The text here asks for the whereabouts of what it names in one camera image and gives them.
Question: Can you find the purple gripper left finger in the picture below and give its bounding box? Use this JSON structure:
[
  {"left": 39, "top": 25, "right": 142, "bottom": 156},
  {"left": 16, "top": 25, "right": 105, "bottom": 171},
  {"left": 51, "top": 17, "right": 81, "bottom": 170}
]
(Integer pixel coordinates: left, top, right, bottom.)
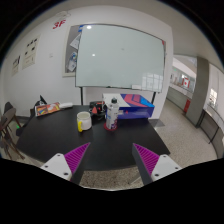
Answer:
[{"left": 41, "top": 142, "right": 90, "bottom": 184}]

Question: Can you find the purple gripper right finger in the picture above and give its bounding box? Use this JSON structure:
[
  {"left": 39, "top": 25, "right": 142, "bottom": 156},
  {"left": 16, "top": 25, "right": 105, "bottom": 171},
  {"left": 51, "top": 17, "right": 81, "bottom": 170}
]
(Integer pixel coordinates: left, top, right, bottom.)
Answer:
[{"left": 132, "top": 143, "right": 181, "bottom": 185}]

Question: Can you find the white water bottle purple label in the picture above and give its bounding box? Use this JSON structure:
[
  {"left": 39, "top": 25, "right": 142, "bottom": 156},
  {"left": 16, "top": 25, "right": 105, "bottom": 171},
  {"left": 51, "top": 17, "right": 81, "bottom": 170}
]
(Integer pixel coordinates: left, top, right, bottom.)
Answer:
[{"left": 106, "top": 98, "right": 119, "bottom": 130}]

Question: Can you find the red round coaster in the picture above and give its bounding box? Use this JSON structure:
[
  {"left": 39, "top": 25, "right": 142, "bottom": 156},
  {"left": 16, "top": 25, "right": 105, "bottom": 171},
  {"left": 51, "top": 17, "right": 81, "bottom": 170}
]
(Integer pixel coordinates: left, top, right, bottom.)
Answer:
[{"left": 103, "top": 123, "right": 117, "bottom": 131}]

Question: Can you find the white flat object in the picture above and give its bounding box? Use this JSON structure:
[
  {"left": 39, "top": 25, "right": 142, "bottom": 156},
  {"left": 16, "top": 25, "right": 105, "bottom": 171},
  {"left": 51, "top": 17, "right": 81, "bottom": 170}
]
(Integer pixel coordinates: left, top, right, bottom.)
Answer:
[{"left": 59, "top": 102, "right": 73, "bottom": 109}]

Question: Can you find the black and red device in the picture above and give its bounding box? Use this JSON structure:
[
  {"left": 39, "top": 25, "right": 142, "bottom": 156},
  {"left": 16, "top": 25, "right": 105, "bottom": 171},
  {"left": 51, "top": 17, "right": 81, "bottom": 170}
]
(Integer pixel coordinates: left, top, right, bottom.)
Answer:
[{"left": 89, "top": 101, "right": 106, "bottom": 116}]

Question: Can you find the blue and white box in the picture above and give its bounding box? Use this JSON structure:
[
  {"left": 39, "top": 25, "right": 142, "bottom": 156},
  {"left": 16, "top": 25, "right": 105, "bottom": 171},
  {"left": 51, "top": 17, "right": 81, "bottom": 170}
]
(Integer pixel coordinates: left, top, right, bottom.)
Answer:
[{"left": 103, "top": 93, "right": 155, "bottom": 119}]

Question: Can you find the wooden chair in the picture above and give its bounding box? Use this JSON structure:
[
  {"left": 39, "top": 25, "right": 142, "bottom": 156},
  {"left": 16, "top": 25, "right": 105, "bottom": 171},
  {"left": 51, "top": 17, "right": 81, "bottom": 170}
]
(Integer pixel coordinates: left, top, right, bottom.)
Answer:
[{"left": 0, "top": 102, "right": 24, "bottom": 159}]

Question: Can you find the large whiteboard on stand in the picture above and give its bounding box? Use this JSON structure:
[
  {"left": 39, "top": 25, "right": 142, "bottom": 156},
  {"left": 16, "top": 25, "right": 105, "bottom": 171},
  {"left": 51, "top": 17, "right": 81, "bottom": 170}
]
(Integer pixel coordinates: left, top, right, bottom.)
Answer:
[{"left": 74, "top": 23, "right": 167, "bottom": 106}]

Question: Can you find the grey bulletin board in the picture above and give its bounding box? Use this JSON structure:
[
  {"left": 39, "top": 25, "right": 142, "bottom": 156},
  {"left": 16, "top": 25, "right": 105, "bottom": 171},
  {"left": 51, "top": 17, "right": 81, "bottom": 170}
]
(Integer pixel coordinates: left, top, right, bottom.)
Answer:
[{"left": 63, "top": 25, "right": 83, "bottom": 77}]

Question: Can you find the white mug yellow handle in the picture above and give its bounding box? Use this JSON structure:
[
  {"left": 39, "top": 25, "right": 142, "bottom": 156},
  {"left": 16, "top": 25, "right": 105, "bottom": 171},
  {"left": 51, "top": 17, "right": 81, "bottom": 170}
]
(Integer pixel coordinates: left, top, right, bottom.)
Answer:
[{"left": 77, "top": 111, "right": 92, "bottom": 132}]

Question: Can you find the white wall poster left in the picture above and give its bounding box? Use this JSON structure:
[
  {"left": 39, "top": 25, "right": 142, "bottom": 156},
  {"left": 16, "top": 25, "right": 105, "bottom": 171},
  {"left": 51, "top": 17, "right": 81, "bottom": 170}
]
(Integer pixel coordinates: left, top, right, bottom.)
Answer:
[{"left": 12, "top": 55, "right": 21, "bottom": 75}]

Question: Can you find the white wall poster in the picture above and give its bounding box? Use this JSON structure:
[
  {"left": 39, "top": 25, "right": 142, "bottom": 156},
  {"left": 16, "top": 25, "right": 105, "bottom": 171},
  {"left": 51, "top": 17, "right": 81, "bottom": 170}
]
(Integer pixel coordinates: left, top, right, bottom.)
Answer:
[
  {"left": 12, "top": 55, "right": 21, "bottom": 75},
  {"left": 22, "top": 36, "right": 40, "bottom": 69}
]

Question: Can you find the white wall poster right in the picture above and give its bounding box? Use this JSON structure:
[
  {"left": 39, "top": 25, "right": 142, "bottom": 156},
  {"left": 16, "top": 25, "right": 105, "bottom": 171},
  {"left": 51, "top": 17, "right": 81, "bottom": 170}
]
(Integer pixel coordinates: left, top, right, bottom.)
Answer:
[{"left": 22, "top": 36, "right": 40, "bottom": 69}]

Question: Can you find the red 3F wall sign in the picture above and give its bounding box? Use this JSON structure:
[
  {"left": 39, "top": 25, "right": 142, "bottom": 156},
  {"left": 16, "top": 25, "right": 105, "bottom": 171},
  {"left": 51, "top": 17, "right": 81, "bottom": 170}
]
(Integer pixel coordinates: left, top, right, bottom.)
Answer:
[{"left": 52, "top": 19, "right": 66, "bottom": 30}]

